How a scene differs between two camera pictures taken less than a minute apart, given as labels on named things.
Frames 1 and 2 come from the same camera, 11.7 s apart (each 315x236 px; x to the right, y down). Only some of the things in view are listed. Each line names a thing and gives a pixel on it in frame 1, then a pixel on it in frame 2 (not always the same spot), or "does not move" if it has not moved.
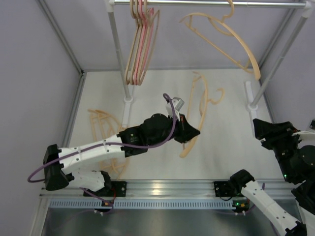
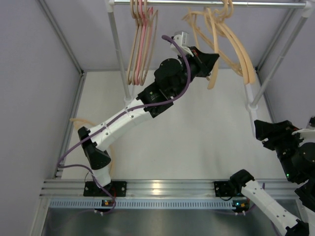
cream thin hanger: (206, 101) → (249, 71)
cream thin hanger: (110, 127) → (213, 73)
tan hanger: (129, 73) does not move
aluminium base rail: (184, 189) does not move
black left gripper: (186, 132) → (206, 59)
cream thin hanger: (102, 124) → (79, 124)
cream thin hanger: (219, 49) → (191, 18)
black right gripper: (273, 132) does not move
